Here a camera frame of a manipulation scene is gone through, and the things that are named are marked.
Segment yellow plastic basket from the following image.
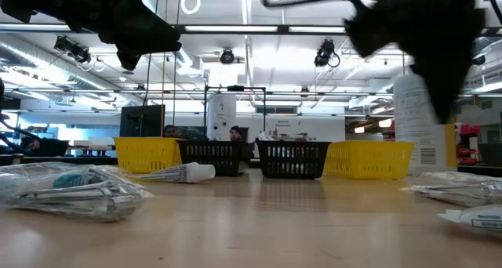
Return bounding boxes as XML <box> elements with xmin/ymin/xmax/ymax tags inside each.
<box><xmin>324</xmin><ymin>139</ymin><xmax>415</xmax><ymax>180</ymax></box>
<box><xmin>113</xmin><ymin>136</ymin><xmax>185</xmax><ymax>175</ymax></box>

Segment white pillar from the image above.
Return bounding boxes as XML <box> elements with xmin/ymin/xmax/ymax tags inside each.
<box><xmin>206</xmin><ymin>93</ymin><xmax>238</xmax><ymax>142</ymax></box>

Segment black overhead camera with cable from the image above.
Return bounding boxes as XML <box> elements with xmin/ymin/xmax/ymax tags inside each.
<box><xmin>53</xmin><ymin>35</ymin><xmax>93</xmax><ymax>64</ymax></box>
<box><xmin>313</xmin><ymin>38</ymin><xmax>341</xmax><ymax>68</ymax></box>

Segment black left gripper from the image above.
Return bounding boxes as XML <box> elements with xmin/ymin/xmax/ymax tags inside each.
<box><xmin>0</xmin><ymin>0</ymin><xmax>183</xmax><ymax>71</ymax></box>

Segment black plastic basket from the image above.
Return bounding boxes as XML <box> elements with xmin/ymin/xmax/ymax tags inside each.
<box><xmin>256</xmin><ymin>140</ymin><xmax>332</xmax><ymax>180</ymax></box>
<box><xmin>176</xmin><ymin>139</ymin><xmax>252</xmax><ymax>178</ymax></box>

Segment dark storage crate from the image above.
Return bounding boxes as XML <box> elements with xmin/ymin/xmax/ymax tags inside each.
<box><xmin>478</xmin><ymin>142</ymin><xmax>502</xmax><ymax>167</ymax></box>

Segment tan hanging cord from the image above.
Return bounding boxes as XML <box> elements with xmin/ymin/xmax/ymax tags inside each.
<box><xmin>159</xmin><ymin>0</ymin><xmax>169</xmax><ymax>139</ymax></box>

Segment white red toothpaste tube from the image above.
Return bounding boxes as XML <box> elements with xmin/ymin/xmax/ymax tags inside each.
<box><xmin>131</xmin><ymin>161</ymin><xmax>216</xmax><ymax>184</ymax></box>

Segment person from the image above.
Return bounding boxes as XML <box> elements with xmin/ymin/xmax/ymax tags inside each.
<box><xmin>228</xmin><ymin>125</ymin><xmax>245</xmax><ymax>143</ymax></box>
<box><xmin>162</xmin><ymin>125</ymin><xmax>182</xmax><ymax>139</ymax></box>
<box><xmin>19</xmin><ymin>136</ymin><xmax>70</xmax><ymax>158</ymax></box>

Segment white wipes canister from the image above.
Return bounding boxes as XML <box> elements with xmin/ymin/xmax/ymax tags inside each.
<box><xmin>393</xmin><ymin>72</ymin><xmax>459</xmax><ymax>176</ymax></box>

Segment silver ventilation duct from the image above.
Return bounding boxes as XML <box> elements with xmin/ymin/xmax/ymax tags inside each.
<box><xmin>468</xmin><ymin>34</ymin><xmax>502</xmax><ymax>85</ymax></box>
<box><xmin>0</xmin><ymin>34</ymin><xmax>146</xmax><ymax>104</ymax></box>

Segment white purple toothpaste tube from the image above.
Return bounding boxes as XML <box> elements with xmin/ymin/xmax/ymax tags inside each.
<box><xmin>438</xmin><ymin>204</ymin><xmax>502</xmax><ymax>234</ymax></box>

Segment black aluminium table frame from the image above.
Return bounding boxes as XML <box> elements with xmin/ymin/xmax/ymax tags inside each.
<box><xmin>0</xmin><ymin>153</ymin><xmax>502</xmax><ymax>179</ymax></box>

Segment white cable loop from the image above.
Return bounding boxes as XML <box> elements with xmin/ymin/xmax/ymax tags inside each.
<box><xmin>180</xmin><ymin>0</ymin><xmax>202</xmax><ymax>16</ymax></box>

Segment red storage bins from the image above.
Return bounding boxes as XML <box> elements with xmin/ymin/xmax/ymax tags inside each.
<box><xmin>457</xmin><ymin>123</ymin><xmax>482</xmax><ymax>166</ymax></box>

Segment thin black hanging cable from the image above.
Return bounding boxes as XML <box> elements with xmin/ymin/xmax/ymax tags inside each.
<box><xmin>171</xmin><ymin>50</ymin><xmax>180</xmax><ymax>129</ymax></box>

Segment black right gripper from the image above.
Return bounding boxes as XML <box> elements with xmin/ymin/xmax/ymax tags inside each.
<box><xmin>344</xmin><ymin>0</ymin><xmax>487</xmax><ymax>125</ymax></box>

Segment black monitor panel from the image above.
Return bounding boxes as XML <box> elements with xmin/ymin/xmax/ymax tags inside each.
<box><xmin>119</xmin><ymin>104</ymin><xmax>166</xmax><ymax>139</ymax></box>

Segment black overhead beam with lights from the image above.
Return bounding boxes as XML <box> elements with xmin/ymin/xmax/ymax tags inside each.
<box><xmin>0</xmin><ymin>23</ymin><xmax>502</xmax><ymax>37</ymax></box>

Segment black tubular stand frame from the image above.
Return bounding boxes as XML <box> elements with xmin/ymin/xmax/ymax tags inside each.
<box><xmin>202</xmin><ymin>85</ymin><xmax>267</xmax><ymax>142</ymax></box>

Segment blue toothbrush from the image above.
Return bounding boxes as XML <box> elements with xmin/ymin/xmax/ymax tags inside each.
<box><xmin>0</xmin><ymin>161</ymin><xmax>121</xmax><ymax>191</ymax></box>

